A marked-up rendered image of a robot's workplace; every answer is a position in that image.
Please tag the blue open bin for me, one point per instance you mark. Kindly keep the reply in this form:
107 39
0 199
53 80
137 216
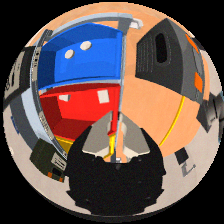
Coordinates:
99 60

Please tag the yellow open bin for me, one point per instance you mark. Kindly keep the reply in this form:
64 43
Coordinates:
66 146

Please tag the red bin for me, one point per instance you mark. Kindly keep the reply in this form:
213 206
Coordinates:
69 119

